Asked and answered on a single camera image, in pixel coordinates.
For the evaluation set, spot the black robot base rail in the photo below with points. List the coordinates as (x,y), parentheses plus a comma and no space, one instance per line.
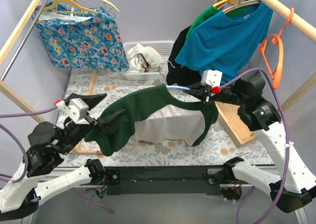
(165,180)

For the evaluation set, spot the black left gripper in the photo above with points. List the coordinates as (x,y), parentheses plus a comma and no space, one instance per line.
(91,120)

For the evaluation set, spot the bright green t-shirt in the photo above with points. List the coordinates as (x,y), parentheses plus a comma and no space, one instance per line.
(209,12)

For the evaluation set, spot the black t-shirt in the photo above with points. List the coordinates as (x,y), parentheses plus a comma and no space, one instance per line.
(176,74)

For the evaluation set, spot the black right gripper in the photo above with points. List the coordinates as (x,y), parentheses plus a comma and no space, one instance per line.
(206,95)

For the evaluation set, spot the floral patterned table mat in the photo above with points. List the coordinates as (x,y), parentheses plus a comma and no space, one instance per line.
(215,149)

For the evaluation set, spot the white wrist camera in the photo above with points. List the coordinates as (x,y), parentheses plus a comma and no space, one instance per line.
(76,110)
(212,79)

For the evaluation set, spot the light blue hanger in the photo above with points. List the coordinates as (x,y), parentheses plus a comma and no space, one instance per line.
(177,87)

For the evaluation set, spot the yellow right hanger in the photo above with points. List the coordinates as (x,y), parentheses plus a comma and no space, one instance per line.
(222,3)

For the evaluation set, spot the orange plastic hanger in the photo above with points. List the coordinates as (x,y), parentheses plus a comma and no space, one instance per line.
(274,51)

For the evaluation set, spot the white perforated plastic basket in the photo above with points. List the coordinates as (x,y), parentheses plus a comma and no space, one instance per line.
(162,47)

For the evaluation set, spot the blue t-shirt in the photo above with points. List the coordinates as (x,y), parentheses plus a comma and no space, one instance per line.
(226,43)

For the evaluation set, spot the wooden clothes rack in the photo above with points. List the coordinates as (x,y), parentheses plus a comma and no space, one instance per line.
(32,76)
(304,28)

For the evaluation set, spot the beige wooden hanger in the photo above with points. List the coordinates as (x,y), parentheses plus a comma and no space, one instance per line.
(240,4)

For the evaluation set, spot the yellow plastic hanger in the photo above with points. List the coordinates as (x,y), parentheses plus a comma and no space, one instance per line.
(72,3)

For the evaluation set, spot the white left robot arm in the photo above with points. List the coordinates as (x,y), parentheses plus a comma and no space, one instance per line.
(25,191)

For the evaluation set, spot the blue floral garment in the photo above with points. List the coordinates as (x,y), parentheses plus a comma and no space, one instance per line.
(87,40)

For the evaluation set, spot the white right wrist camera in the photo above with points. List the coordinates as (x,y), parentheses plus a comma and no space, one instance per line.
(212,79)

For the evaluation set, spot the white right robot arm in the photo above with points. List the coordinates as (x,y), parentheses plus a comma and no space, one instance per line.
(295,187)

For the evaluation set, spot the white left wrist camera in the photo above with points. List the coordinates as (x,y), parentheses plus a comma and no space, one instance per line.
(76,110)

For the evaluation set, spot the right wooden clothes rack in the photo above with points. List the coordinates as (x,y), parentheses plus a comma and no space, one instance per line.
(304,28)

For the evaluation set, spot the right wooden rack base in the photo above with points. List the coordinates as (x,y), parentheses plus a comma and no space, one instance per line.
(236,129)

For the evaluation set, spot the green and grey raglan shirt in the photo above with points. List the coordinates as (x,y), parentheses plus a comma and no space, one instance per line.
(154,115)

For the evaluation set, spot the metal rod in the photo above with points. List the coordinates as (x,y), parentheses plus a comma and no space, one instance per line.
(11,41)

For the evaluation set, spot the left wooden clothes rack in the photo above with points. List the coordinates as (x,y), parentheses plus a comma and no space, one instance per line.
(32,76)

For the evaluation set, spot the white floral print t-shirt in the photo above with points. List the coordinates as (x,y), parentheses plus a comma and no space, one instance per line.
(143,59)

